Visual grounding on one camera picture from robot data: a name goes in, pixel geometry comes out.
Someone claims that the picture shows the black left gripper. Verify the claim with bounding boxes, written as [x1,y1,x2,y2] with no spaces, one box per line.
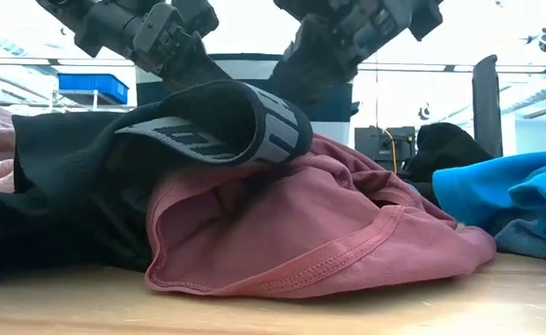
[132,4,233,92]

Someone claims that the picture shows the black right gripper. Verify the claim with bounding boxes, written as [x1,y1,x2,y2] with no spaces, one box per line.
[267,7,394,108]

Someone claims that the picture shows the maroon t-shirt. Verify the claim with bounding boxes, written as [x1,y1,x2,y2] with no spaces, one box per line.
[144,133,498,300]

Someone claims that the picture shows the large black garment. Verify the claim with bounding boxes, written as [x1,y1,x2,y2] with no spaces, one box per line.
[400,122,495,207]

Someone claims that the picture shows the black boxers grey waistband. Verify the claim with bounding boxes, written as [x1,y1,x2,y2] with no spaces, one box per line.
[0,79,314,281]

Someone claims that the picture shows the bright blue fleece hoodie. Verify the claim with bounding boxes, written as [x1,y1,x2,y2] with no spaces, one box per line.
[433,149,546,244]

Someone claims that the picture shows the navy white striped fabric bin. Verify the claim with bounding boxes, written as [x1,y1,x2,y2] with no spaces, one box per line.
[135,53,354,148]

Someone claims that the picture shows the dark grey equipment box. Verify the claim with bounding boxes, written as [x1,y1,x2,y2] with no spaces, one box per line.
[353,125,417,174]

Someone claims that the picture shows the blue plastic crate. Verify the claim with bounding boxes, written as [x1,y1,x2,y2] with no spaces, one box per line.
[57,73,130,106]

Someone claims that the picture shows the blue grey sock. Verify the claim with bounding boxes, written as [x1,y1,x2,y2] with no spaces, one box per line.
[494,218,546,263]

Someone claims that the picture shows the thin yellow cable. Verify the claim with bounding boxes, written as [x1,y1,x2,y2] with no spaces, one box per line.
[382,128,399,175]

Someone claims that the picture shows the black upright post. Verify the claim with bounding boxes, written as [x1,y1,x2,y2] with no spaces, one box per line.
[471,54,504,159]

